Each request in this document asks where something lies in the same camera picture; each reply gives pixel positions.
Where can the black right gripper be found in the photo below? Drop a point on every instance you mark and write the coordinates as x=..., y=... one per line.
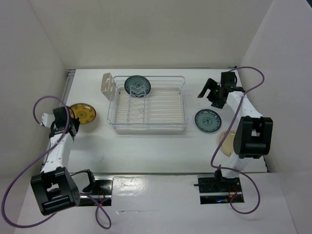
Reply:
x=211, y=84

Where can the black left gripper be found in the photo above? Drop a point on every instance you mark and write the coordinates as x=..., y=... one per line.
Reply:
x=76, y=123

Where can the yellow patterned plate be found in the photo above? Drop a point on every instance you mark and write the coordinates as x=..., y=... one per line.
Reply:
x=84, y=112

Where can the teal blue floral plate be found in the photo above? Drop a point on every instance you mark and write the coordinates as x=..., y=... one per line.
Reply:
x=137, y=86
x=208, y=121

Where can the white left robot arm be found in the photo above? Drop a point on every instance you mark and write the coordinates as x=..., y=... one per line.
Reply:
x=54, y=187

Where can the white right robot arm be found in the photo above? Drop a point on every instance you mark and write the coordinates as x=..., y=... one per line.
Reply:
x=253, y=136

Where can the beige plate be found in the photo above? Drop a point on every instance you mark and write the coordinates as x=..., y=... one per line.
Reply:
x=228, y=145

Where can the beige cutlery holder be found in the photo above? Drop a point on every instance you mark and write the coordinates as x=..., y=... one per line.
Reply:
x=108, y=86

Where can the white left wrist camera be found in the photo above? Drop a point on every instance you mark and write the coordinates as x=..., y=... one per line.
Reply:
x=47, y=120

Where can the white wire dish rack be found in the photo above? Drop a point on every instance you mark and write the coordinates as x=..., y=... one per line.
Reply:
x=156, y=82

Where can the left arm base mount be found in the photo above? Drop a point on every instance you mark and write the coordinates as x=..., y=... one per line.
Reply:
x=99, y=187

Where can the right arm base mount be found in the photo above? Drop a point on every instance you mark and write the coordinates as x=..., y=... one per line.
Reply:
x=214, y=189

